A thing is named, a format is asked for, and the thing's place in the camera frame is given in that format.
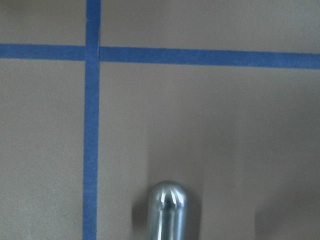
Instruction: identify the steel muddler with black tip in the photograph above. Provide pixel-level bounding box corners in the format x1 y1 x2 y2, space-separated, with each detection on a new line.
146 180 188 240

